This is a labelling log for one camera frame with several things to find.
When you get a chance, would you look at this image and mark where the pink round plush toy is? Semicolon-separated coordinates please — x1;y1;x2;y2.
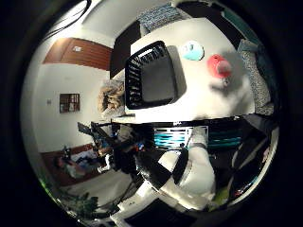
206;54;234;87

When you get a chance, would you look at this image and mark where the white teal storage crate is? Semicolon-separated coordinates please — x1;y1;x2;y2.
153;126;209;149

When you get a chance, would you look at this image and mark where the black slatted plastic basket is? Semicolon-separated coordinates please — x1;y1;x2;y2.
124;40;187;111

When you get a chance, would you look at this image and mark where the black tripod equipment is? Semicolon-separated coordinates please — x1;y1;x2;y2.
77;121;140;159

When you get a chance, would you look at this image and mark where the teal round plush toy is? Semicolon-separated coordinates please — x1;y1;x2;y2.
180;40;205;61

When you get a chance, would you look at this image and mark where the blue patterned cushion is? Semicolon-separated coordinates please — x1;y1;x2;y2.
136;3;190;32

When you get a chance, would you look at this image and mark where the seated person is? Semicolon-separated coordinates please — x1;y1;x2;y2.
55;150;86;179

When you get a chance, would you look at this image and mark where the grey patterned cushion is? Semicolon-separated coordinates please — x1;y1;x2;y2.
237;39;275;116

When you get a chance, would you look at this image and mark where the green leafy plant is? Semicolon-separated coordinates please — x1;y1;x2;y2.
58;192;117;220

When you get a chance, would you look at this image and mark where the dark framed wall picture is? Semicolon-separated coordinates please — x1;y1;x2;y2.
59;93;80;114

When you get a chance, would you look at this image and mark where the black cable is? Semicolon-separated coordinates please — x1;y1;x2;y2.
41;0;93;42

